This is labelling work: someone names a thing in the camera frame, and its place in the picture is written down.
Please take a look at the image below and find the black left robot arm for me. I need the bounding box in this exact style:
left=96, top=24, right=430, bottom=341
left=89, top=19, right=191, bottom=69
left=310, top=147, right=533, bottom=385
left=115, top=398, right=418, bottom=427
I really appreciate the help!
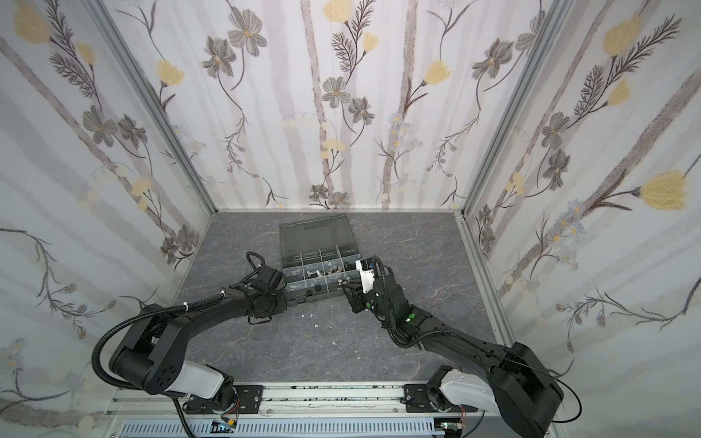
left=91, top=252, right=287, bottom=414

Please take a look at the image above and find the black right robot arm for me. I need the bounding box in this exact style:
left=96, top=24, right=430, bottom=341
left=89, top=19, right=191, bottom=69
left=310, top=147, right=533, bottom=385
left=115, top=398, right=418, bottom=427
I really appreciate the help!
left=339, top=257, right=570, bottom=437

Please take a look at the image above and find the green compartment organizer box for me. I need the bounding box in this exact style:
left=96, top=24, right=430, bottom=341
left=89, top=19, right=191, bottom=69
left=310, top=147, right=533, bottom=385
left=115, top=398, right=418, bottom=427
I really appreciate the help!
left=279, top=215, right=361, bottom=308

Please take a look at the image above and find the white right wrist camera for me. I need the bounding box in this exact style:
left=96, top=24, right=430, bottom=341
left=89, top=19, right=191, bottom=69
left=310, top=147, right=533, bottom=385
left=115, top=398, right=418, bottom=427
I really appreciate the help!
left=355, top=258, right=376, bottom=295

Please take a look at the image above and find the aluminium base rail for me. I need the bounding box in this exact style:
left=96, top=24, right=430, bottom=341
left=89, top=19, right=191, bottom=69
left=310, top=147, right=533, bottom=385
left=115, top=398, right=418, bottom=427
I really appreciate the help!
left=106, top=380, right=554, bottom=423

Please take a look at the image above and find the white cable duct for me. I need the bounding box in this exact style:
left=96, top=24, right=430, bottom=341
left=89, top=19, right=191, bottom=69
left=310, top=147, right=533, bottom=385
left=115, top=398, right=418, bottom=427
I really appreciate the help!
left=117, top=418, right=447, bottom=438

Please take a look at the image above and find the aluminium corner frame post left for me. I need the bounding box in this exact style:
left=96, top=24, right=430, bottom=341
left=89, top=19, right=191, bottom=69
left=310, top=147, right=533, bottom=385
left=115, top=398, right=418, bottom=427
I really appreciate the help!
left=81, top=0, right=218, bottom=215

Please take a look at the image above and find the aluminium corner frame post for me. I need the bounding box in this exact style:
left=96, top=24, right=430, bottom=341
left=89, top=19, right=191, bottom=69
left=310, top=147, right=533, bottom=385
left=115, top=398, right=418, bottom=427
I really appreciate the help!
left=460, top=0, right=574, bottom=217
left=81, top=0, right=218, bottom=215

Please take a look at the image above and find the aluminium corner frame post right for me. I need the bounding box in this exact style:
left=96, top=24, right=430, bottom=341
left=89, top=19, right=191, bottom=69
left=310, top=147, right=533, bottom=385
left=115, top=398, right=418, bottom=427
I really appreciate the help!
left=460, top=0, right=574, bottom=217

